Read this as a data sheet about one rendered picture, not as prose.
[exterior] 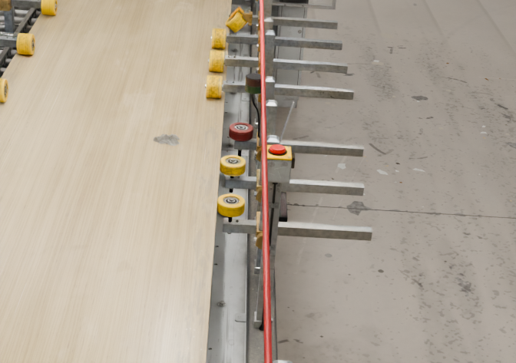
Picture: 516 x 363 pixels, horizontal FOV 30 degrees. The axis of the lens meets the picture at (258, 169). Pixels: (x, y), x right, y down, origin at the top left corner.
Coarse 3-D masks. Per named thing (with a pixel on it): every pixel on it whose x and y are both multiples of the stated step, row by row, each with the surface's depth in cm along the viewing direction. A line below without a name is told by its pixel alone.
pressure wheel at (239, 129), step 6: (234, 126) 322; (240, 126) 320; (246, 126) 322; (234, 132) 318; (240, 132) 318; (246, 132) 318; (252, 132) 320; (234, 138) 319; (240, 138) 319; (246, 138) 319; (240, 150) 325; (240, 156) 326
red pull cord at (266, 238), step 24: (264, 48) 178; (264, 72) 168; (264, 96) 158; (264, 120) 149; (264, 144) 142; (264, 168) 135; (264, 192) 129; (264, 216) 123; (264, 240) 118; (264, 264) 114; (264, 288) 109; (264, 312) 105; (264, 336) 102; (264, 360) 98
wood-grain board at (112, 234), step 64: (64, 0) 427; (128, 0) 433; (192, 0) 440; (64, 64) 360; (128, 64) 365; (192, 64) 369; (0, 128) 309; (64, 128) 312; (128, 128) 315; (192, 128) 319; (0, 192) 273; (64, 192) 275; (128, 192) 278; (192, 192) 280; (0, 256) 244; (64, 256) 246; (128, 256) 248; (192, 256) 250; (0, 320) 221; (64, 320) 222; (128, 320) 224; (192, 320) 226
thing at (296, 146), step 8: (240, 144) 322; (248, 144) 322; (280, 144) 322; (288, 144) 322; (296, 144) 323; (304, 144) 323; (312, 144) 324; (320, 144) 324; (328, 144) 324; (336, 144) 325; (344, 144) 325; (296, 152) 324; (304, 152) 324; (312, 152) 324; (320, 152) 324; (328, 152) 324; (336, 152) 324; (344, 152) 324; (352, 152) 324; (360, 152) 324
